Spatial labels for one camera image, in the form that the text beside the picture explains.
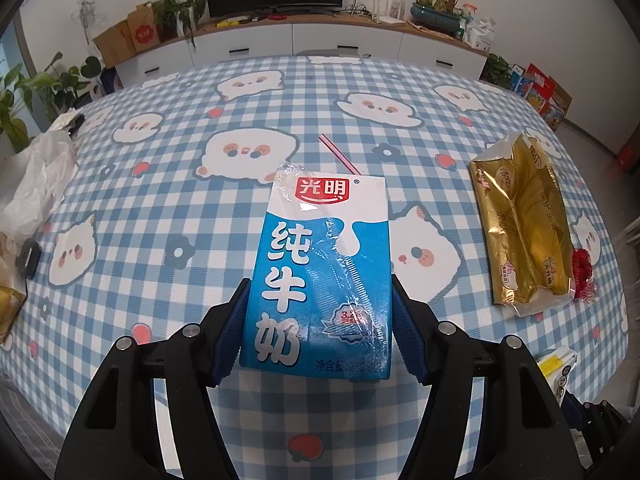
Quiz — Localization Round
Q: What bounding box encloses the crumpled white plastic bag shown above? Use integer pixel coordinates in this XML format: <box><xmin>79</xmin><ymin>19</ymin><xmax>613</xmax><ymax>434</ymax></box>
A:
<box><xmin>0</xmin><ymin>130</ymin><xmax>78</xmax><ymax>251</ymax></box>

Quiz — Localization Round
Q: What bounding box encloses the crumpled white paper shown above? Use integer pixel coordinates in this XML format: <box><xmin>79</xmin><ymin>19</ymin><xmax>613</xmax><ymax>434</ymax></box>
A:
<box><xmin>47</xmin><ymin>112</ymin><xmax>81</xmax><ymax>134</ymax></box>

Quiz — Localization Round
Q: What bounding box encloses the white router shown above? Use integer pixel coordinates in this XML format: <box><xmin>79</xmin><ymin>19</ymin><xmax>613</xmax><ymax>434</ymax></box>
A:
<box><xmin>372</xmin><ymin>0</ymin><xmax>408</xmax><ymax>28</ymax></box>

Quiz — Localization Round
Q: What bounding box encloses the white spray bottle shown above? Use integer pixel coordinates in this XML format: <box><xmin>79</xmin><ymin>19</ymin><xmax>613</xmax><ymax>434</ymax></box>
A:
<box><xmin>460</xmin><ymin>2</ymin><xmax>481</xmax><ymax>43</ymax></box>

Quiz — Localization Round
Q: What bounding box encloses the leafy green pothos plant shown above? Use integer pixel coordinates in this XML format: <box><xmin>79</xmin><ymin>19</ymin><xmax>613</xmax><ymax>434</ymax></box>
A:
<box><xmin>0</xmin><ymin>52</ymin><xmax>103</xmax><ymax>153</ymax></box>

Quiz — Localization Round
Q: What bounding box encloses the blue and white milk carton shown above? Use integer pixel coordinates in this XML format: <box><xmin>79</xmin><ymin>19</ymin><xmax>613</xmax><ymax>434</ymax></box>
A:
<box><xmin>239</xmin><ymin>162</ymin><xmax>393</xmax><ymax>381</ymax></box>

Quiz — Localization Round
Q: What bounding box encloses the black plastic clip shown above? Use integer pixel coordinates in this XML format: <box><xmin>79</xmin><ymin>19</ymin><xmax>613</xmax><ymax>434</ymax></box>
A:
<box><xmin>15</xmin><ymin>240</ymin><xmax>42</xmax><ymax>276</ymax></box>

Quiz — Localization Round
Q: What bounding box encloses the pink striped straw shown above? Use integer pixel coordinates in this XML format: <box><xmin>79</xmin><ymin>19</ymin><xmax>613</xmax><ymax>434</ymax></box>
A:
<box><xmin>319</xmin><ymin>133</ymin><xmax>358</xmax><ymax>176</ymax></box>

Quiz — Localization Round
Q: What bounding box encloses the yellow and white packet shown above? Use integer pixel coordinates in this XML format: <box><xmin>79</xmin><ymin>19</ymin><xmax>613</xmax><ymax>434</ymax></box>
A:
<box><xmin>537</xmin><ymin>347</ymin><xmax>578</xmax><ymax>403</ymax></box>

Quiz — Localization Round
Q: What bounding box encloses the blue checkered printed tablecloth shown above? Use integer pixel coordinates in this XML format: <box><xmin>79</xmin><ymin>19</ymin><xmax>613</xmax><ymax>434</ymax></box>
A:
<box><xmin>0</xmin><ymin>52</ymin><xmax>631</xmax><ymax>480</ymax></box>

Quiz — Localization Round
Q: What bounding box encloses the red mesh net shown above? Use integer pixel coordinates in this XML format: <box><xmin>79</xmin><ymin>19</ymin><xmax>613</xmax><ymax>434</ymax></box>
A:
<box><xmin>570</xmin><ymin>247</ymin><xmax>598</xmax><ymax>306</ymax></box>

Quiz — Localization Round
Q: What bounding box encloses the gold plastic wrapper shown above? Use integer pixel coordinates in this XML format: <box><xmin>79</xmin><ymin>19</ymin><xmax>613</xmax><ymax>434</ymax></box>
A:
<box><xmin>468</xmin><ymin>131</ymin><xmax>576</xmax><ymax>318</ymax></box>

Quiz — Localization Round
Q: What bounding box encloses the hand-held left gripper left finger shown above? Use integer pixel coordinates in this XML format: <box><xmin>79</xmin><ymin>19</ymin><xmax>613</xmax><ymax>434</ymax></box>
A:
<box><xmin>60</xmin><ymin>277</ymin><xmax>251</xmax><ymax>480</ymax></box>

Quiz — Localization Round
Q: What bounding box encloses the red gift box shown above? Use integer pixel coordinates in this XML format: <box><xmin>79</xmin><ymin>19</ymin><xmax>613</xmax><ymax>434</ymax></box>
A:
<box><xmin>525</xmin><ymin>62</ymin><xmax>557</xmax><ymax>111</ymax></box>

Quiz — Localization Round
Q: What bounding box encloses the white paper bag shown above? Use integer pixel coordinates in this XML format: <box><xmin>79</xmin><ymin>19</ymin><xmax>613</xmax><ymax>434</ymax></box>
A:
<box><xmin>467</xmin><ymin>17</ymin><xmax>498</xmax><ymax>51</ymax></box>

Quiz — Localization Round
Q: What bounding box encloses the small gold packet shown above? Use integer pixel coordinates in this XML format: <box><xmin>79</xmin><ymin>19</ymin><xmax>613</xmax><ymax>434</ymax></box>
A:
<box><xmin>0</xmin><ymin>285</ymin><xmax>28</xmax><ymax>341</ymax></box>

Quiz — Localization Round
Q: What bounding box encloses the colourful printed cardboard box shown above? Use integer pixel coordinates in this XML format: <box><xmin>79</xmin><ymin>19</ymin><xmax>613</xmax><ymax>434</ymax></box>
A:
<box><xmin>540</xmin><ymin>85</ymin><xmax>573</xmax><ymax>131</ymax></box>

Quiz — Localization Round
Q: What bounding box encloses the tall green potted plant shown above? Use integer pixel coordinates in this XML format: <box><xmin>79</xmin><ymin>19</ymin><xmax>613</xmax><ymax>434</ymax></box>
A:
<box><xmin>142</xmin><ymin>0</ymin><xmax>208</xmax><ymax>51</ymax></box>

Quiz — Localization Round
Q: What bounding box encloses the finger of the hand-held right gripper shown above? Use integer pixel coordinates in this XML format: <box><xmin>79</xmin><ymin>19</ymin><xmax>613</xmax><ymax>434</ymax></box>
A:
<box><xmin>564</xmin><ymin>393</ymin><xmax>638</xmax><ymax>480</ymax></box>

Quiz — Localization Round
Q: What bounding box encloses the plain cardboard box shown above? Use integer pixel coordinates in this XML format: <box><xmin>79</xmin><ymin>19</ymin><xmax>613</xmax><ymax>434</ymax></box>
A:
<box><xmin>92</xmin><ymin>20</ymin><xmax>136</xmax><ymax>66</ymax></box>

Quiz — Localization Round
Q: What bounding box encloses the blue planter with plants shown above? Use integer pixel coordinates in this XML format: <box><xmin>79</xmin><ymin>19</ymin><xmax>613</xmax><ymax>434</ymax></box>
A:
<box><xmin>410</xmin><ymin>0</ymin><xmax>463</xmax><ymax>41</ymax></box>

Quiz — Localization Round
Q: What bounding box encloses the small red object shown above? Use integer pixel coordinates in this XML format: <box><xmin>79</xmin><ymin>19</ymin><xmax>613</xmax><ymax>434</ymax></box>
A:
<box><xmin>616</xmin><ymin>147</ymin><xmax>640</xmax><ymax>176</ymax></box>

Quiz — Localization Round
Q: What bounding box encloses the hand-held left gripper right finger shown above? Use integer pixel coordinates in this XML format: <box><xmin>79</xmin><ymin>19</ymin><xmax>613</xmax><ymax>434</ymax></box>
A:
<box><xmin>391</xmin><ymin>275</ymin><xmax>593</xmax><ymax>480</ymax></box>

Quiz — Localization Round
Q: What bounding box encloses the blue gift box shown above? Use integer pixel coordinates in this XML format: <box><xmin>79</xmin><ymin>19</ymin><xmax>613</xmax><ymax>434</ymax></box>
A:
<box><xmin>509</xmin><ymin>65</ymin><xmax>535</xmax><ymax>98</ymax></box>

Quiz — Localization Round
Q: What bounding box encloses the white television cabinet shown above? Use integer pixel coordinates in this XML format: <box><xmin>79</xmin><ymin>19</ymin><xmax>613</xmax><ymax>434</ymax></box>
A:
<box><xmin>92</xmin><ymin>10</ymin><xmax>488</xmax><ymax>91</ymax></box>

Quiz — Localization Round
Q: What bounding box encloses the small green floor plant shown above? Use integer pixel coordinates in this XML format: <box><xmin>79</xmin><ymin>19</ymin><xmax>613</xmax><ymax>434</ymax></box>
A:
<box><xmin>482</xmin><ymin>52</ymin><xmax>513</xmax><ymax>86</ymax></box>

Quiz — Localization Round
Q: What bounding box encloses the cardboard box with red print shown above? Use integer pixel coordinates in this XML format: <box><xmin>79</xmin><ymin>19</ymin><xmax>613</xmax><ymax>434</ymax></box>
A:
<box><xmin>127</xmin><ymin>2</ymin><xmax>163</xmax><ymax>53</ymax></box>

